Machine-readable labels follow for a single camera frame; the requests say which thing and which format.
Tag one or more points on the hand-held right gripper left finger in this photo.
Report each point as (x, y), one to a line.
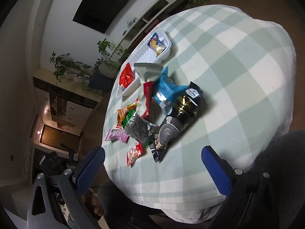
(89, 171)

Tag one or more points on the green snack packet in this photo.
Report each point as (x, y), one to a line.
(129, 116)

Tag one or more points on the green white checked tablecloth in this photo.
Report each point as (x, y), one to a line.
(226, 76)

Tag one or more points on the small red white packet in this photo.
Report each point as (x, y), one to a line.
(134, 153)

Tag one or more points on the white television cabinet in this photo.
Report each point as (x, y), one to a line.
(154, 19)

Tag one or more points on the blue yellow snack packet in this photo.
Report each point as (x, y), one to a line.
(154, 43)

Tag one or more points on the plain red snack packet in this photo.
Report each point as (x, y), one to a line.
(126, 76)

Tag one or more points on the clear dark seaweed packet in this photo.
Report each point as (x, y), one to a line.
(140, 128)

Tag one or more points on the tall leafy plant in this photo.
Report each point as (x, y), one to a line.
(64, 66)

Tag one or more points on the black packet with grey disc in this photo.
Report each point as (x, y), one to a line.
(166, 133)

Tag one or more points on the light blue snack packet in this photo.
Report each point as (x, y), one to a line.
(164, 88)

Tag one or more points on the red white snack packet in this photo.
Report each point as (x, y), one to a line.
(147, 97)

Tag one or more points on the black television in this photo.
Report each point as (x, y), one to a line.
(114, 4)

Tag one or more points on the black gold snack packet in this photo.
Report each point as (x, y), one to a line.
(185, 105)

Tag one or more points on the white plastic tray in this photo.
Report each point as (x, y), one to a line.
(145, 54)

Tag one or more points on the cream white snack packet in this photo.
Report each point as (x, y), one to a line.
(147, 70)

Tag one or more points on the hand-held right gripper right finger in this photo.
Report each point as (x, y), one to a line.
(215, 171)

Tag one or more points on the trailing vine plant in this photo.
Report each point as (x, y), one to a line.
(112, 52)

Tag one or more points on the pink snack packet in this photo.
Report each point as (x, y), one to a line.
(118, 134)

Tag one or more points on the person's left hand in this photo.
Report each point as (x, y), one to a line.
(95, 201)

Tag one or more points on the wooden wall cabinet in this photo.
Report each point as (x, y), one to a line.
(59, 105)

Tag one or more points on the orange snack packet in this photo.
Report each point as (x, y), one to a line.
(122, 115)

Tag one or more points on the dark square plant pot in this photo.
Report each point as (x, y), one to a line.
(100, 82)

